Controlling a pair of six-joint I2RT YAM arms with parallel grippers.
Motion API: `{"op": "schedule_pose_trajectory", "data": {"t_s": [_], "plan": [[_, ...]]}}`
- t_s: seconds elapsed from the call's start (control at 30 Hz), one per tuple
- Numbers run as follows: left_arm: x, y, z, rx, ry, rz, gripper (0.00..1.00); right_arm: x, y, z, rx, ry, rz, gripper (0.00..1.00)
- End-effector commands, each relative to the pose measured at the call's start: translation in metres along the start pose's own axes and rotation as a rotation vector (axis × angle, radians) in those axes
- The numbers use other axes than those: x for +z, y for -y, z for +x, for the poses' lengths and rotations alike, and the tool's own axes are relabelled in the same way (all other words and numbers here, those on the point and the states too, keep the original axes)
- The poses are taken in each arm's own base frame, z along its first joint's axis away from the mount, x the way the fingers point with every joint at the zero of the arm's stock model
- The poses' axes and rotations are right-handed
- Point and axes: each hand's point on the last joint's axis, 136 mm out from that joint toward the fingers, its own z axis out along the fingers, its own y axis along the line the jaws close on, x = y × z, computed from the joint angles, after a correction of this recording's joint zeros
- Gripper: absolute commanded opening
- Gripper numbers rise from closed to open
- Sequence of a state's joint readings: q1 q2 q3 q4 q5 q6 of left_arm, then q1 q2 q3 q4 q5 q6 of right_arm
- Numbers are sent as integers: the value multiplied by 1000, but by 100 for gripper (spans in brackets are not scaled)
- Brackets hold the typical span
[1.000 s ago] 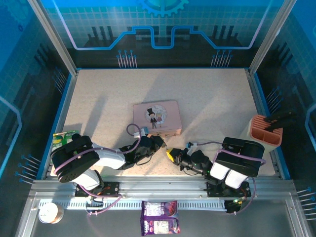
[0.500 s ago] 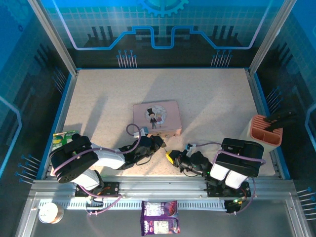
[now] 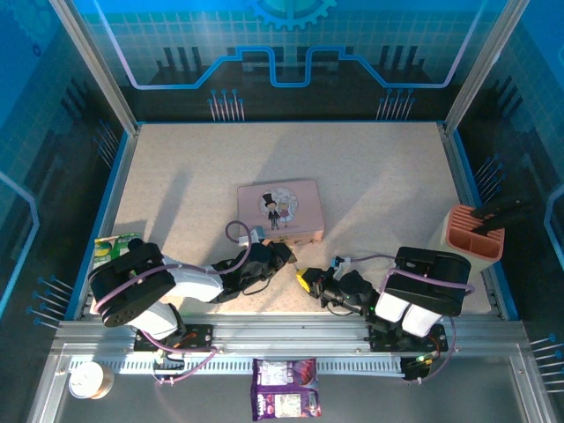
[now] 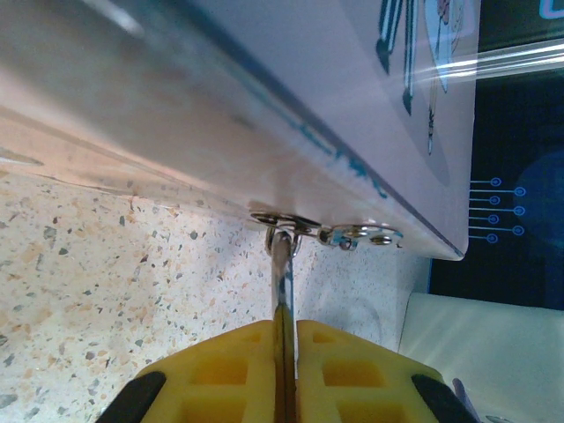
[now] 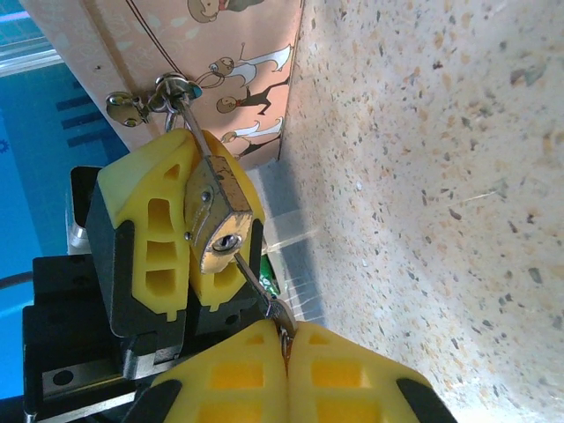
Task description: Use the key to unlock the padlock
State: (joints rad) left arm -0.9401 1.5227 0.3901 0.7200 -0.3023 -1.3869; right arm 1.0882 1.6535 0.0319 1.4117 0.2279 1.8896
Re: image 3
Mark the pink tin box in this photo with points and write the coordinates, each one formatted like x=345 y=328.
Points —
x=282 y=209

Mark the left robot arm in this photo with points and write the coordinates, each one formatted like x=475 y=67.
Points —
x=150 y=286

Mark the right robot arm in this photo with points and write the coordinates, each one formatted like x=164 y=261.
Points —
x=423 y=286

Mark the purple snack bag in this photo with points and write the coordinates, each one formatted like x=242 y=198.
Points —
x=285 y=390

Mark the pink and cream knife block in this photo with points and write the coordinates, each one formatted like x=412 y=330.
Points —
x=473 y=240

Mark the green snack packet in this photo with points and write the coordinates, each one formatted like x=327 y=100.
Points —
x=110 y=247

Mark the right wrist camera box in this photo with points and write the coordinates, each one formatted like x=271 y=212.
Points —
x=341 y=262

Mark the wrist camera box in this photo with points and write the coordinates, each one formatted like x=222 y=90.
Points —
x=253 y=235
x=341 y=262

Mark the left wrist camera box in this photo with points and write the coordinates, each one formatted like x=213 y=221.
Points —
x=253 y=235

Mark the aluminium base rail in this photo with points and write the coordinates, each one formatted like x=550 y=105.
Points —
x=286 y=330

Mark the aluminium frame post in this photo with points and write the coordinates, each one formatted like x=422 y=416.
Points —
x=484 y=61
x=92 y=66

